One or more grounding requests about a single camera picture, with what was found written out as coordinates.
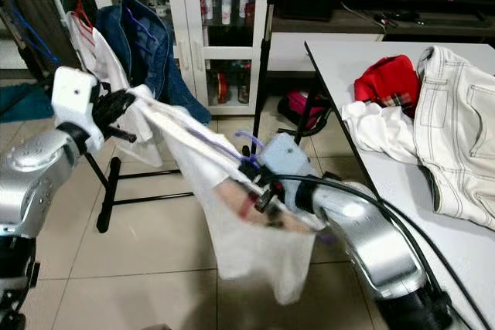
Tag red can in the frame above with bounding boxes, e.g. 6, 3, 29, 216
215, 73, 231, 106

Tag white printed t-shirt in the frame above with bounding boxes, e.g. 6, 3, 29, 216
128, 84, 338, 306

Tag thin white garment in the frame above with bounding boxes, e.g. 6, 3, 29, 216
63, 12, 164, 168

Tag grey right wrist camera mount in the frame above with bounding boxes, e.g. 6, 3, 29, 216
259, 133, 311, 189

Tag white table with black legs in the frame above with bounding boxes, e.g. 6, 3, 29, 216
294, 39, 495, 330

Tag pink bag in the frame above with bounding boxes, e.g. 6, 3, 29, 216
277, 89, 330, 137

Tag white glass-door cabinet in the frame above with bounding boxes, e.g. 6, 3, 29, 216
81, 0, 276, 119

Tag red garment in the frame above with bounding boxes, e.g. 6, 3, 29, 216
353, 54, 423, 115

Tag white stitched jeans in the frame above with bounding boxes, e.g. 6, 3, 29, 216
413, 44, 495, 231

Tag blue wire hanger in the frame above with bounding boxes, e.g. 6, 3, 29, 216
3, 0, 63, 66

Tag teal rug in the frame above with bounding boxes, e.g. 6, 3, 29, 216
0, 83, 48, 123

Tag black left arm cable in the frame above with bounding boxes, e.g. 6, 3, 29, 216
0, 81, 53, 114

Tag blue denim jacket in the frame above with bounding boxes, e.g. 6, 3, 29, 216
97, 0, 212, 127

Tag red wire hanger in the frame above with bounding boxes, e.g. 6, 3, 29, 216
66, 0, 94, 42

